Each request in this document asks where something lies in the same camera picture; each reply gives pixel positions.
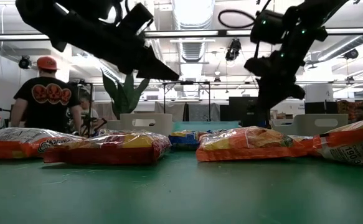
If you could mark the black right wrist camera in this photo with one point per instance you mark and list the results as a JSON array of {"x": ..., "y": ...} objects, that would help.
[{"x": 266, "y": 28}]

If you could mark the black ceiling spotlight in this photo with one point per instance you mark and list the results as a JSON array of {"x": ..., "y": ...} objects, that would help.
[
  {"x": 233, "y": 49},
  {"x": 351, "y": 53},
  {"x": 25, "y": 62}
]

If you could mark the orange Maruchan noodle pack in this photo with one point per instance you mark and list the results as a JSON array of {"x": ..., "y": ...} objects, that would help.
[
  {"x": 10, "y": 146},
  {"x": 246, "y": 146},
  {"x": 349, "y": 146}
]

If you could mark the silver ventilation duct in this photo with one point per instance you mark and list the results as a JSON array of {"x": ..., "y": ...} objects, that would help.
[
  {"x": 192, "y": 51},
  {"x": 340, "y": 49}
]

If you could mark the black cabinet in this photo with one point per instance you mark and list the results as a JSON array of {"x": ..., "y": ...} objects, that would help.
[{"x": 242, "y": 112}]

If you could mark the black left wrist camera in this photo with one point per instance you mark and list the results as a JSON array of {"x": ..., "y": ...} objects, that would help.
[{"x": 136, "y": 18}]

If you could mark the black computer monitor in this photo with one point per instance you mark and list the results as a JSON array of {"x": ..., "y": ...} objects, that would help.
[{"x": 315, "y": 107}]

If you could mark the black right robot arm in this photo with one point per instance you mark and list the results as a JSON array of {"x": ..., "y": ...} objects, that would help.
[{"x": 318, "y": 12}]

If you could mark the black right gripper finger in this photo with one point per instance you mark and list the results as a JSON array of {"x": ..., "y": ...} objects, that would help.
[{"x": 268, "y": 93}]

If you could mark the green table mat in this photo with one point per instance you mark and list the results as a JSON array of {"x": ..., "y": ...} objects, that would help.
[{"x": 181, "y": 193}]

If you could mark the orange patterned object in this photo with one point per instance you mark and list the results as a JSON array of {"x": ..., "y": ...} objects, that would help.
[{"x": 352, "y": 110}]

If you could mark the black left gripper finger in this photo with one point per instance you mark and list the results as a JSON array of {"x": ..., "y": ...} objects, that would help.
[
  {"x": 153, "y": 53},
  {"x": 156, "y": 72}
]

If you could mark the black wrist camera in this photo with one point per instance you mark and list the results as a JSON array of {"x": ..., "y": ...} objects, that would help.
[
  {"x": 266, "y": 28},
  {"x": 136, "y": 18}
]

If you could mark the light grey plastic bin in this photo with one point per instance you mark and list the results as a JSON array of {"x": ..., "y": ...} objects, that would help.
[{"x": 296, "y": 124}]

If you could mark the black ceiling light rail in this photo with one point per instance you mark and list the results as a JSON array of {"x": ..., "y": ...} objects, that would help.
[{"x": 222, "y": 32}]

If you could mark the white pillar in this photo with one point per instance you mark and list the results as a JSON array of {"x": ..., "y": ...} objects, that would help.
[{"x": 319, "y": 91}]

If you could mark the snake plant in white pot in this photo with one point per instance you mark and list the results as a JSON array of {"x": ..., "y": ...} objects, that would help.
[{"x": 123, "y": 96}]

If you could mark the teal translucent plastic bin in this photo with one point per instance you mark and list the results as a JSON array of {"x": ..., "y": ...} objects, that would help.
[{"x": 206, "y": 126}]

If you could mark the white plastic bin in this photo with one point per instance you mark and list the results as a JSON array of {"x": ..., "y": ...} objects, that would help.
[{"x": 162, "y": 124}]

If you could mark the grey cloth cover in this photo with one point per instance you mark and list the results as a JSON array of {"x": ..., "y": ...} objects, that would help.
[{"x": 200, "y": 112}]

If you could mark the red Maruchan noodle pack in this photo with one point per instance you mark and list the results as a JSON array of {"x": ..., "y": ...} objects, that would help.
[{"x": 106, "y": 152}]

